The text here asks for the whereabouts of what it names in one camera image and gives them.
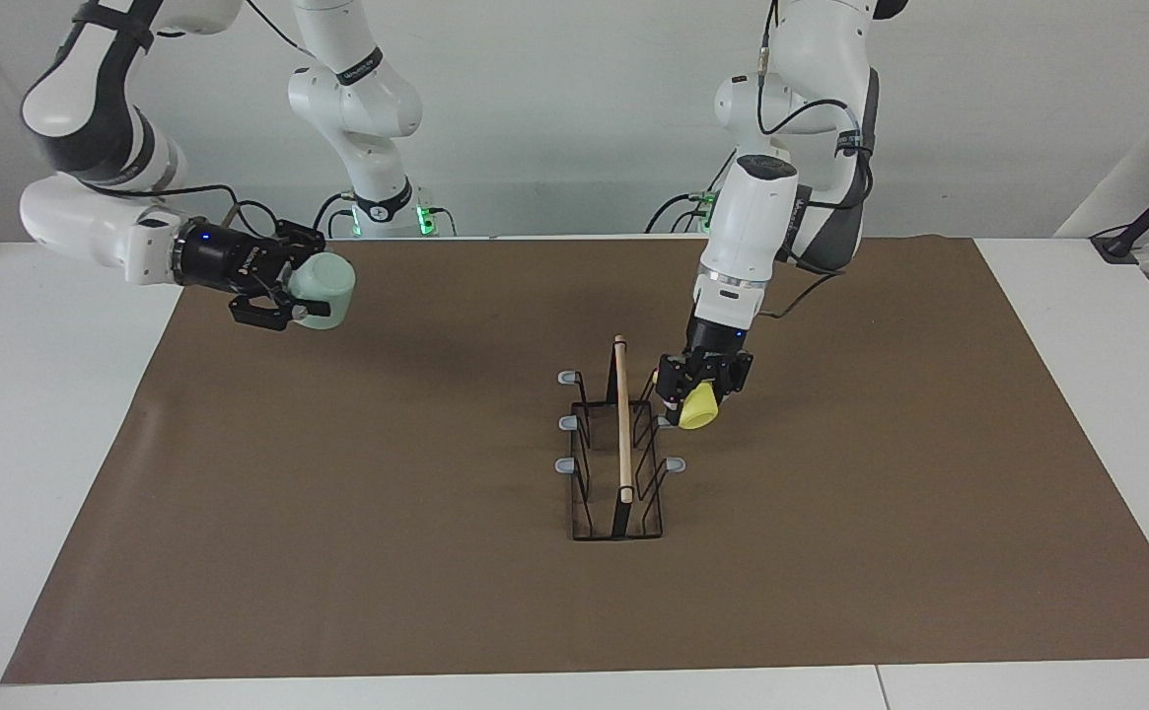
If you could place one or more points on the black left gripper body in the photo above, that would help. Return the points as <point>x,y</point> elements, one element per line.
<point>714,345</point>

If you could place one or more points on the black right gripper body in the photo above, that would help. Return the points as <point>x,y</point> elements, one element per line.
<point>229,261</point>

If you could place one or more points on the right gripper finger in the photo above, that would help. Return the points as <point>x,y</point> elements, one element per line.
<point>300,239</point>
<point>263,311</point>

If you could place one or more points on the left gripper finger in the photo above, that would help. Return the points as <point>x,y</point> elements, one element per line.
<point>671,380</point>
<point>737,377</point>

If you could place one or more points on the yellow plastic cup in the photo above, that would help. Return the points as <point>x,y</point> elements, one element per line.
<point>700,409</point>

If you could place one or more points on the pale green plastic cup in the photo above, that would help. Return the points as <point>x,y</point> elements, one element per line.
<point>329,286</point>

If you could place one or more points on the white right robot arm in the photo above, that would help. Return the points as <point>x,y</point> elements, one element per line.
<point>81,222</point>

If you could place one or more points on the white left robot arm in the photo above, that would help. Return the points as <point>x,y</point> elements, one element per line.
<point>761,217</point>

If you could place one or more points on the brown table mat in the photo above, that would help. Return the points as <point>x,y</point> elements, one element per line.
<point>436,592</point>

